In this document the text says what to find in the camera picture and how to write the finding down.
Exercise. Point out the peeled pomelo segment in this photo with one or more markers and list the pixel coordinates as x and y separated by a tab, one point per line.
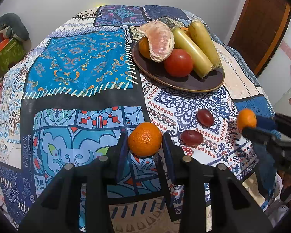
160	39

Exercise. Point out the grey plush pillow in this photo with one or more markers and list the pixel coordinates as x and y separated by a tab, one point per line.
12	26

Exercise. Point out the dark red grape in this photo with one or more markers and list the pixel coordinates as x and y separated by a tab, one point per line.
191	138
205	118

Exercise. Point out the small tangerine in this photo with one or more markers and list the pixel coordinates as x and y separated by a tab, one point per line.
246	118
145	140

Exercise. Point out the red tomato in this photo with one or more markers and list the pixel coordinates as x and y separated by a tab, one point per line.
178	64

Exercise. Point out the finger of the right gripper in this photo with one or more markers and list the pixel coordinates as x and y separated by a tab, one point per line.
259	136
265	123

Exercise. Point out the brown wooden door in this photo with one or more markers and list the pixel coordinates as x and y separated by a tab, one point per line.
259	31

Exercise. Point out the green storage box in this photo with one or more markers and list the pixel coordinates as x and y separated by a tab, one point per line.
10	55

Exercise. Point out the purple round plate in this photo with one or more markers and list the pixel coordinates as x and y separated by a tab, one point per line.
191	83

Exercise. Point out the large orange with sticker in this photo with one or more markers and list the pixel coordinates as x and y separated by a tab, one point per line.
144	47

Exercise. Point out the white sliding wardrobe door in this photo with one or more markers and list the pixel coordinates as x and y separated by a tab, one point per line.
276	77

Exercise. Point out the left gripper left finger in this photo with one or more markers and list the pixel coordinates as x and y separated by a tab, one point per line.
57	209

